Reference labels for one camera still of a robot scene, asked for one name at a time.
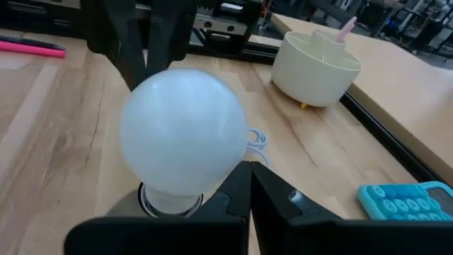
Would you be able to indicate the pink pen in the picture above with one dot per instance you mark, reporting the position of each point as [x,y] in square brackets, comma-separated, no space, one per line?
[32,49]

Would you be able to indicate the white lightbulb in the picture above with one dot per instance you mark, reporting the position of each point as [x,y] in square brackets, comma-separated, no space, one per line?
[182,131]

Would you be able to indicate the black pen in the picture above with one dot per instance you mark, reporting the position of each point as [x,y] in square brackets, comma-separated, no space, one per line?
[21,39]

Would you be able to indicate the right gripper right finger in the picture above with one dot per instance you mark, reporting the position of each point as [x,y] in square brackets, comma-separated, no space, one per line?
[318,237]

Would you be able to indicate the cream round desk organizer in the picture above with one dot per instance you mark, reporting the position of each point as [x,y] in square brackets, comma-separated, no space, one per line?
[311,78]

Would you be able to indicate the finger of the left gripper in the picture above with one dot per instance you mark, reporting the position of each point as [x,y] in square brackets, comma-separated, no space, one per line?
[120,32]
[170,32]

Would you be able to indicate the pink stick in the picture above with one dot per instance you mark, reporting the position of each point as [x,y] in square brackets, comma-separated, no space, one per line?
[346,30]

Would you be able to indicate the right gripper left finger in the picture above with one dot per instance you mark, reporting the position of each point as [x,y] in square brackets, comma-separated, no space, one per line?
[159,237]

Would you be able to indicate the large light wooden desk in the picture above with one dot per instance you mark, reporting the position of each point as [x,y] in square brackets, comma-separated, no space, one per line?
[407,81]

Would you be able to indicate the blue calculator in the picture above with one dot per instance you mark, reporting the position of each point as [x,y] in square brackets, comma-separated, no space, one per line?
[400,202]

